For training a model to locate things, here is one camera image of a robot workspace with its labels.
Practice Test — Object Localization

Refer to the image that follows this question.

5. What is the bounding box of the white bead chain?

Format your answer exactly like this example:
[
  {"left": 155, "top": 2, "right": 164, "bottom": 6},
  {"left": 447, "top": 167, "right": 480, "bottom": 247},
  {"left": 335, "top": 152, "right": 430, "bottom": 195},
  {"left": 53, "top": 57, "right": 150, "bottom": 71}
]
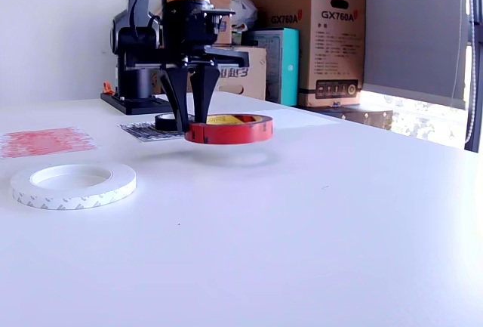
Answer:
[{"left": 463, "top": 0, "right": 477, "bottom": 143}]

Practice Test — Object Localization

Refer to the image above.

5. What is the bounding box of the black tape roll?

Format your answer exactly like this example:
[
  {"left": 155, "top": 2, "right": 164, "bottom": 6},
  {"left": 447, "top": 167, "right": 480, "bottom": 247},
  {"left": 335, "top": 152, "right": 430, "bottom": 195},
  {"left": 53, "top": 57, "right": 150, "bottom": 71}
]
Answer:
[{"left": 154, "top": 113, "right": 195, "bottom": 134}]

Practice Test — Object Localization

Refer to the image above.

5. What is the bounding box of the black scribbled paper sheet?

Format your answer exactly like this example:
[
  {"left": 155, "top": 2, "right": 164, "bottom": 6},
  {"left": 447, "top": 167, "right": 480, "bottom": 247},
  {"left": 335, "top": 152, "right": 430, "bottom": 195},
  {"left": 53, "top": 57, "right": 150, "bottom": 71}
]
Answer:
[{"left": 118, "top": 121, "right": 189, "bottom": 143}]

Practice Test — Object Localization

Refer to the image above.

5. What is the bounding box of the camera board on black bracket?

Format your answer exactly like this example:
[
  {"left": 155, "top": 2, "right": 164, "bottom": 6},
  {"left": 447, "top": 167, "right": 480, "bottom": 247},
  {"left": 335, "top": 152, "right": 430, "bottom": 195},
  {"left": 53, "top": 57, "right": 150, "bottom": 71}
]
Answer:
[{"left": 203, "top": 5, "right": 237, "bottom": 47}]

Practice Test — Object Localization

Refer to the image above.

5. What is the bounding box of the red tape roll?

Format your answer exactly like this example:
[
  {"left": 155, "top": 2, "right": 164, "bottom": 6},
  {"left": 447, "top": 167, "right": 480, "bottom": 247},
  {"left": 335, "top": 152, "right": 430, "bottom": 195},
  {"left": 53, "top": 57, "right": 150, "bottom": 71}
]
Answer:
[{"left": 183, "top": 113, "right": 274, "bottom": 146}]

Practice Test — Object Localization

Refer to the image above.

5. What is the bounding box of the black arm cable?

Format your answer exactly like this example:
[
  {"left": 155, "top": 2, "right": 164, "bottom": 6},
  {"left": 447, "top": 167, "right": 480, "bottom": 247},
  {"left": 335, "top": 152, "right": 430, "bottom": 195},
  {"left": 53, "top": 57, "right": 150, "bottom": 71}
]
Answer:
[{"left": 128, "top": 0, "right": 163, "bottom": 41}]

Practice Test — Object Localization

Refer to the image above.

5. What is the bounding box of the teal and black carton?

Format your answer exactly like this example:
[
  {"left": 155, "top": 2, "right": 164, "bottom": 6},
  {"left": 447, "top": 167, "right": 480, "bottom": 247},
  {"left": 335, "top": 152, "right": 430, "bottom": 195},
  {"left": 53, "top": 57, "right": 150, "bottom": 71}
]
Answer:
[{"left": 241, "top": 27, "right": 300, "bottom": 106}]

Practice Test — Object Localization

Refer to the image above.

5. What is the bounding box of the grey roller blind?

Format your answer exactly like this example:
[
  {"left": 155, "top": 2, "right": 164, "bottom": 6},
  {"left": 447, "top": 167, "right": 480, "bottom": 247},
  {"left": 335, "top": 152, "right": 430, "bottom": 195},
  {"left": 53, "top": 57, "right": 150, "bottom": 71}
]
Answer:
[{"left": 346, "top": 0, "right": 469, "bottom": 111}]

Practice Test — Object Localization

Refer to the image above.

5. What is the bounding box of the brown Huntkey cardboard box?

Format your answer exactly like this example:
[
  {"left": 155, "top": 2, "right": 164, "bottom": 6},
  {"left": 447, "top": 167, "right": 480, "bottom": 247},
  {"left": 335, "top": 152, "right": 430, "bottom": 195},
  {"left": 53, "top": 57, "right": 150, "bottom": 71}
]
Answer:
[{"left": 150, "top": 45, "right": 268, "bottom": 101}]

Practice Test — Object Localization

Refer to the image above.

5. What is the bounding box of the dark window frame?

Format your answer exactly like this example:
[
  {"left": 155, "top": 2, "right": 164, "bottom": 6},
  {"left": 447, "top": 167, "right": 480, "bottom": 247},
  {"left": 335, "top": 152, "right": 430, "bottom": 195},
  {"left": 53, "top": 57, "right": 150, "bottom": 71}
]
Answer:
[{"left": 464, "top": 20, "right": 483, "bottom": 153}]

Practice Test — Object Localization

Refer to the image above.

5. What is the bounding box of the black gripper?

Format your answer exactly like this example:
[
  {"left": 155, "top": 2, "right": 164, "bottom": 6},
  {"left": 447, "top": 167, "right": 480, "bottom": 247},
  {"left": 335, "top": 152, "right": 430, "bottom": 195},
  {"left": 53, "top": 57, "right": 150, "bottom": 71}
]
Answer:
[{"left": 118, "top": 45, "right": 251, "bottom": 134}]

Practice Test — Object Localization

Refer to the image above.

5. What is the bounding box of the red scribbled paper sheet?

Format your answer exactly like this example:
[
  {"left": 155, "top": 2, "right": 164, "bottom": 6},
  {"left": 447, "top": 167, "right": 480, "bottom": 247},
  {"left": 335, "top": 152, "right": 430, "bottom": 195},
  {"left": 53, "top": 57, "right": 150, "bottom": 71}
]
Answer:
[{"left": 0, "top": 126, "right": 98, "bottom": 160}]

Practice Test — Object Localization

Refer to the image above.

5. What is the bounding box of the plain white paper sheet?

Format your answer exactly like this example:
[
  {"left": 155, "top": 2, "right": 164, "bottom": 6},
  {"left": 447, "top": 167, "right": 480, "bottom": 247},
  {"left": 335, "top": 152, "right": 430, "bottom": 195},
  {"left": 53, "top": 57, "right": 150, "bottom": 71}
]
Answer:
[{"left": 241, "top": 107, "right": 339, "bottom": 128}]

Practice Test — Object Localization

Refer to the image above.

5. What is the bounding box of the white plastic bag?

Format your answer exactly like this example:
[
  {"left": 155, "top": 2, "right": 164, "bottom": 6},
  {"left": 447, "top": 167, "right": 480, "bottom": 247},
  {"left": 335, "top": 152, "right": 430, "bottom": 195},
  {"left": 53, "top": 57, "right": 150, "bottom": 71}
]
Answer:
[{"left": 229, "top": 0, "right": 258, "bottom": 33}]

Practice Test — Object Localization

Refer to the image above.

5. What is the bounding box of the white tape roll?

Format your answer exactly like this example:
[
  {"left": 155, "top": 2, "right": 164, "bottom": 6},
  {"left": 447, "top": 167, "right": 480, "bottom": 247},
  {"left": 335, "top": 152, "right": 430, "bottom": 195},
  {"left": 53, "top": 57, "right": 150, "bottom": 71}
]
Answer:
[{"left": 10, "top": 163, "right": 137, "bottom": 211}]

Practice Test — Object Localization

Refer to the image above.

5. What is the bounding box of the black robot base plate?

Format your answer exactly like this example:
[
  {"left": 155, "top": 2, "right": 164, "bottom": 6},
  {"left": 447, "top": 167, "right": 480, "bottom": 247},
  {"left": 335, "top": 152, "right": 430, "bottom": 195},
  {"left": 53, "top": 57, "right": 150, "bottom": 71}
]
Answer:
[{"left": 100, "top": 91, "right": 174, "bottom": 116}]

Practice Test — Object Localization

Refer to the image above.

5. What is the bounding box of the tall GX760A cardboard box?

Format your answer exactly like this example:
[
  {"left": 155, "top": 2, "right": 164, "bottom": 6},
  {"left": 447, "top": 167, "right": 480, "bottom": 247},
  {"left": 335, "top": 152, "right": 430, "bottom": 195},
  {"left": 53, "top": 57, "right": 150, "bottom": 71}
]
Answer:
[{"left": 241, "top": 0, "right": 367, "bottom": 108}]

